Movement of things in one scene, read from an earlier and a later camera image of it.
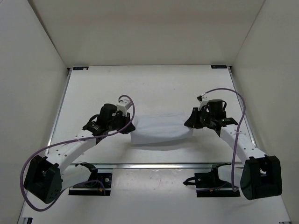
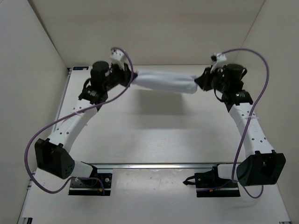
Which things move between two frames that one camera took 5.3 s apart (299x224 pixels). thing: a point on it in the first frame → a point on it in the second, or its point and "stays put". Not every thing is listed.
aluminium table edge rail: (155, 165) stays put
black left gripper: (127, 118) → (127, 72)
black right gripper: (193, 121) → (203, 81)
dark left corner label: (81, 68) stays put
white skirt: (160, 127) → (170, 81)
